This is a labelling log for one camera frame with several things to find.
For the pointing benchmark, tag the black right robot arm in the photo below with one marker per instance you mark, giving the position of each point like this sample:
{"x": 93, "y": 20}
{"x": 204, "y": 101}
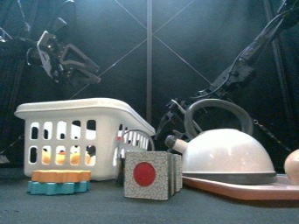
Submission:
{"x": 248, "y": 55}

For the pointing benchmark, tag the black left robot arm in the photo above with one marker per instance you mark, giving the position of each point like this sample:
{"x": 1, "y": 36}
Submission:
{"x": 65, "y": 13}

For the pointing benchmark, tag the white plastic laundry basket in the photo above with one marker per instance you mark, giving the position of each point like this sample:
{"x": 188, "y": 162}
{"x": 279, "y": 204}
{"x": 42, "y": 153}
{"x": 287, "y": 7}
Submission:
{"x": 77, "y": 112}

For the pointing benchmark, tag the yellow toy in basket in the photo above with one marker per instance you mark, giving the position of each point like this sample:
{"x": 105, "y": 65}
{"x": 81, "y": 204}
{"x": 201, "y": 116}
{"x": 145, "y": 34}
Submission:
{"x": 60, "y": 157}

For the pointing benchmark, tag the thin speckled block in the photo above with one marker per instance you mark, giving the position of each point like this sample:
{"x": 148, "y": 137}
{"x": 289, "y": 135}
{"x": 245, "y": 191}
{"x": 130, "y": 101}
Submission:
{"x": 178, "y": 172}

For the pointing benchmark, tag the speckled block with red circle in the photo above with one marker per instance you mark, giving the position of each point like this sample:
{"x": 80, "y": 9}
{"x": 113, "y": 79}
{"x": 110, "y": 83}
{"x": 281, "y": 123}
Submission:
{"x": 145, "y": 175}

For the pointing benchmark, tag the pink tray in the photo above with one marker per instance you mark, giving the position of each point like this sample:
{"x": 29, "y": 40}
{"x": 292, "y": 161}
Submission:
{"x": 240, "y": 189}

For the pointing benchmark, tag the orange gear block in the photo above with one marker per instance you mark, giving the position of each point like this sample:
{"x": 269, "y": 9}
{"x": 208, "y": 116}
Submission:
{"x": 60, "y": 176}

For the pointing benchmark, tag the peach coloured egg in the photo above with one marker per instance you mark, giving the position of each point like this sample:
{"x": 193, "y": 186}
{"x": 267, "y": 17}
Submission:
{"x": 292, "y": 166}

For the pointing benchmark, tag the teal gear block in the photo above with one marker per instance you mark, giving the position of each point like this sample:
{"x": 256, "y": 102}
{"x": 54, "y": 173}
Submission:
{"x": 56, "y": 188}

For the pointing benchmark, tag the grey vertical frame pole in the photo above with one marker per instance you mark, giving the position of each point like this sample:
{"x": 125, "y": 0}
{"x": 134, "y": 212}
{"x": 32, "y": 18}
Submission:
{"x": 148, "y": 58}

